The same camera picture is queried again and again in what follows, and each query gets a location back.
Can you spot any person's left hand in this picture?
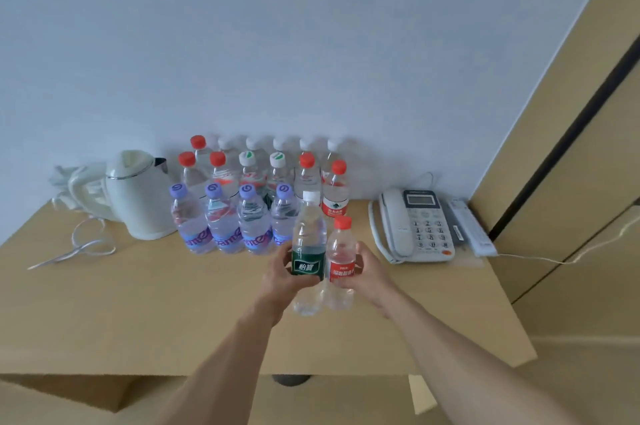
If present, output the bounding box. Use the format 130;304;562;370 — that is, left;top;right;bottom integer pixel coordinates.
259;242;326;326

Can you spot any person's right hand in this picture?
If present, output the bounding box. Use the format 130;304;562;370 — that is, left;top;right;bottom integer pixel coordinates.
329;241;401;318

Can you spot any red cap water bottle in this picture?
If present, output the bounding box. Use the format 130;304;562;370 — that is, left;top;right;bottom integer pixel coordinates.
322;216;360;313
209;151;240;195
321;159;350;219
178;151;209;200
293;152;322;198
189;135;213;175

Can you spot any green label water bottle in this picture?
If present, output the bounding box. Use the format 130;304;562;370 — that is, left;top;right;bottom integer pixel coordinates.
291;191;329;317
267;151;296;190
238;150;269;195

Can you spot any purple cap water bottle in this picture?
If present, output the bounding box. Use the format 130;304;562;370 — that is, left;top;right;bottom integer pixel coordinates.
203;183;246;254
269;183;301;246
169;183;217;256
236;183;275;256

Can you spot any person's left forearm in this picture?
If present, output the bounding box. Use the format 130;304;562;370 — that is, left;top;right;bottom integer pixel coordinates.
155;297;286;425

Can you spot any person's right forearm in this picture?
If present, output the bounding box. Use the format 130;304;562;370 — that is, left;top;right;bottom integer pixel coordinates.
382;289;581;425

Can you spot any white telephone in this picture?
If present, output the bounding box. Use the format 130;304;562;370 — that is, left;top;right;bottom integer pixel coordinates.
368;187;456;266

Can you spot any bagged remote control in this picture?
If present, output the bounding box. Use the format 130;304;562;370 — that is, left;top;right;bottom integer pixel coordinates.
446;197;499;268

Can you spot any wooden table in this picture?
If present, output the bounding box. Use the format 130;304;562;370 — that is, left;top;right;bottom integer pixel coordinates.
0;197;539;416

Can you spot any white electric kettle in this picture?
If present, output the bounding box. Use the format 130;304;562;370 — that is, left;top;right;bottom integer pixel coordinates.
67;149;179;242

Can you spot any white lidded mug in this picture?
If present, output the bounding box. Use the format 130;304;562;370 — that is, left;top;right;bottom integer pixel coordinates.
49;164;91;210

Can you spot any thin white cable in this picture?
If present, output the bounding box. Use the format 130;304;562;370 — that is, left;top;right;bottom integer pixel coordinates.
497;219;640;266

